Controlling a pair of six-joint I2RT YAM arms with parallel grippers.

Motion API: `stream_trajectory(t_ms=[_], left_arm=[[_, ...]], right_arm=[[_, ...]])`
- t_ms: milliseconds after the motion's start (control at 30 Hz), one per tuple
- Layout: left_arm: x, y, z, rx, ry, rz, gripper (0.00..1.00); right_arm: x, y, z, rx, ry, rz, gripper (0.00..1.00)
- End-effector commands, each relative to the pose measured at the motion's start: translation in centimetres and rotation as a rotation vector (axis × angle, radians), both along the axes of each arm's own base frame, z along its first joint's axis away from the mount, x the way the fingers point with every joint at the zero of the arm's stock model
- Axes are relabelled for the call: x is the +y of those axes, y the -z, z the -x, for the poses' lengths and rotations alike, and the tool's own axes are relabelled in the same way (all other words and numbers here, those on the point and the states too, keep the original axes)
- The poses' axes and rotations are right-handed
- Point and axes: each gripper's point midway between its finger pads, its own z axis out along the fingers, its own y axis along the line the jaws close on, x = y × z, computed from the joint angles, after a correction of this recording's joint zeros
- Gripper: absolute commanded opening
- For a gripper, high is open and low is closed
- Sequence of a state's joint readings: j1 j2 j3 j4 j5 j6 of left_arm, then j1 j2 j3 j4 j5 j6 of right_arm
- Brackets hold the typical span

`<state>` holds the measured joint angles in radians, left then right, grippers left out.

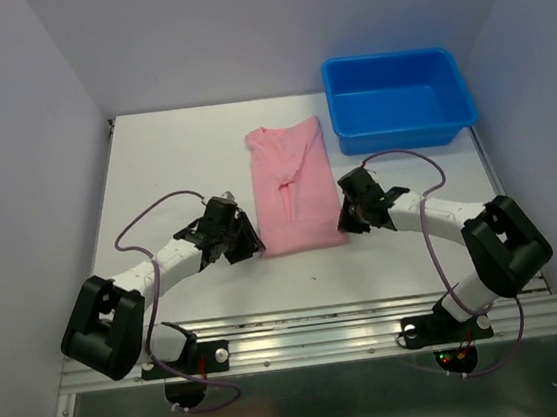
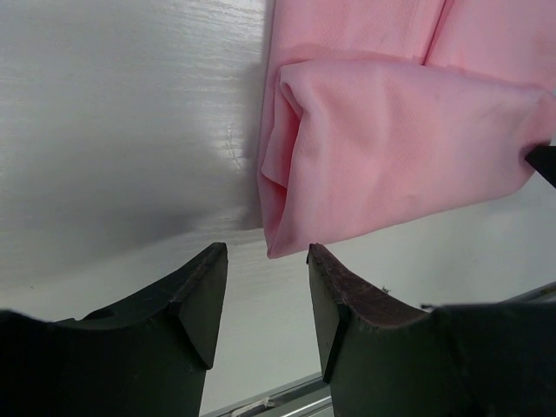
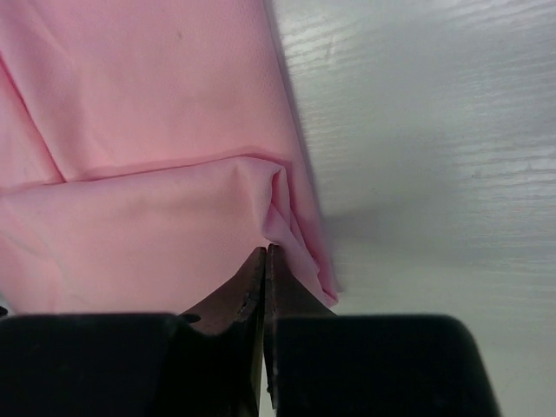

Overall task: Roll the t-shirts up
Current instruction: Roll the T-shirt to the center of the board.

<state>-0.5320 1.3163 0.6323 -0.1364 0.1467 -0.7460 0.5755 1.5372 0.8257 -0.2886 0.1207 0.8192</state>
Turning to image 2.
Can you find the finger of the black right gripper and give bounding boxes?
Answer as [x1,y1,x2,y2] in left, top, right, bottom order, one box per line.
[525,145,556,188]

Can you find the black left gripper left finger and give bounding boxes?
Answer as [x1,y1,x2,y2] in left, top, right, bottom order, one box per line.
[1,242,228,416]

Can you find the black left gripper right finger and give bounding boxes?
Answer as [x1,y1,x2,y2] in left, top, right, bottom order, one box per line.
[307,244,555,416]

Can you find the pink t-shirt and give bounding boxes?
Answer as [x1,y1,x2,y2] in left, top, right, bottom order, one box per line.
[258,1,555,258]

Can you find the aluminium mounting rail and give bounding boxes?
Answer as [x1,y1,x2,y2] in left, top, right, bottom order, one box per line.
[197,281,556,417]

